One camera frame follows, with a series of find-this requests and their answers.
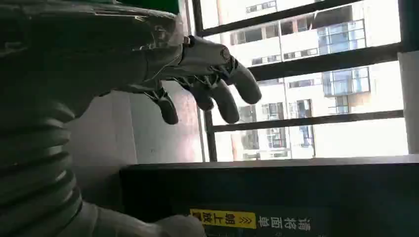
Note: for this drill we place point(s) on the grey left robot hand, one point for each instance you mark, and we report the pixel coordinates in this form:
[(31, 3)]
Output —
[(98, 49)]

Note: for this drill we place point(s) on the ribbed grey left arm sleeve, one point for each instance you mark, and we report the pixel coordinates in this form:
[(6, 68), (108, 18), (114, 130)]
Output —
[(32, 163)]

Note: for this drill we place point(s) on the black panel with yellow label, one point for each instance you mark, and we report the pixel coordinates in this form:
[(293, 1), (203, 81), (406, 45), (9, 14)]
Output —
[(294, 186)]

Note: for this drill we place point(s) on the pale building outside window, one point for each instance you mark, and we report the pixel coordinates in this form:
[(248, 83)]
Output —
[(343, 36)]

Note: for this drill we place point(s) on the black window frame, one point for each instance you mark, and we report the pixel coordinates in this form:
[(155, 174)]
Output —
[(320, 56)]

